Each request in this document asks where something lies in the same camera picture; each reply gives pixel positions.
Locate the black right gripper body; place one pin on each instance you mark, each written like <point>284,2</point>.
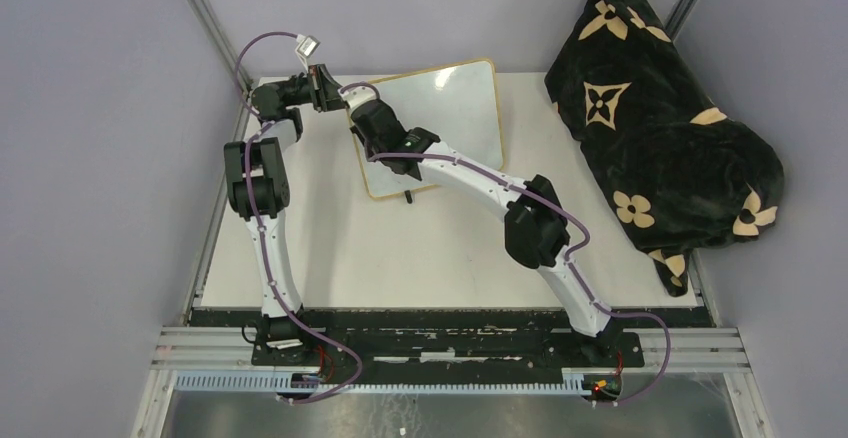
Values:
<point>371,146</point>

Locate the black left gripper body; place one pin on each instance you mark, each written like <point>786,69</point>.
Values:
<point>316,88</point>

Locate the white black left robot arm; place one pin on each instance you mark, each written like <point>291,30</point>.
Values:
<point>258,191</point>

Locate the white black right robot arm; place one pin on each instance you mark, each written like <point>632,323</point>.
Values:
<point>535,224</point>

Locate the black floral plush blanket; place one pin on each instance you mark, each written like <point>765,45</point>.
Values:
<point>678,172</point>

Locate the small electronics board with led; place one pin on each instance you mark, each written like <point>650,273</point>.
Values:
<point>604,389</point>

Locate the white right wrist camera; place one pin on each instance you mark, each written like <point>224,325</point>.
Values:
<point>355,97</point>

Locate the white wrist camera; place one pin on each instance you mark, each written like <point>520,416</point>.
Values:
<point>306,46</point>
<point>355,97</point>

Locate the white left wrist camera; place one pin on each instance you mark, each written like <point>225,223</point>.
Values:
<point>306,46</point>

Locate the left aluminium frame post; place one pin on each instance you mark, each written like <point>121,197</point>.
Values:
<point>215,32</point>

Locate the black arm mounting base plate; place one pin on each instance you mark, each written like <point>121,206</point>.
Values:
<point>430,347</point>

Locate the grey toothed cable rail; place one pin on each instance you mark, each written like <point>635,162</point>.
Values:
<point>293,383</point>

